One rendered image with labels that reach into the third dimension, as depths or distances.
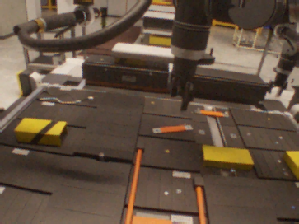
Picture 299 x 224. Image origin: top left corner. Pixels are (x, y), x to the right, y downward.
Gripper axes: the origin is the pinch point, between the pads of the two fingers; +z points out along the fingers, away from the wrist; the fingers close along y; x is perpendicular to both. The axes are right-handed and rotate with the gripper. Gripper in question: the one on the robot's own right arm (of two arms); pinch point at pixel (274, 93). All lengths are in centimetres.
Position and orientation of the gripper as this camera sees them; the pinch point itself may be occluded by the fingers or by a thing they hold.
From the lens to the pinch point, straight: 172.8
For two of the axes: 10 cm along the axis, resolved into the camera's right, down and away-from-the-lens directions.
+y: 9.9, 0.5, 0.9
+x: -0.4, -5.4, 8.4
